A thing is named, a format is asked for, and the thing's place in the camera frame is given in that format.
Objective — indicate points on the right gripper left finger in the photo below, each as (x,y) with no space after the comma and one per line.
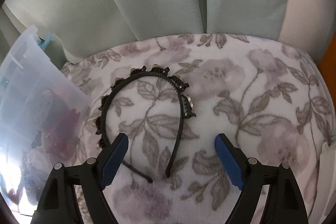
(110,159)

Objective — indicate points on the black toothed headband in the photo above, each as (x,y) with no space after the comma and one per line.
(153,85)

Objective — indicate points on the dark red hair claw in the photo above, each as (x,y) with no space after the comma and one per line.
(59,138)

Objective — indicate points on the blue bin latch handle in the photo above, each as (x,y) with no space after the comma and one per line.
(44,38)

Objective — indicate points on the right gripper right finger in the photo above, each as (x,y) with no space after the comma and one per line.
(232,158)

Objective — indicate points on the clear plastic storage bin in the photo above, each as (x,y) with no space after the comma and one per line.
(34,94)

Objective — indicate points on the floral fleece blanket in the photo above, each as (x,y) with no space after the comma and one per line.
(268,98)

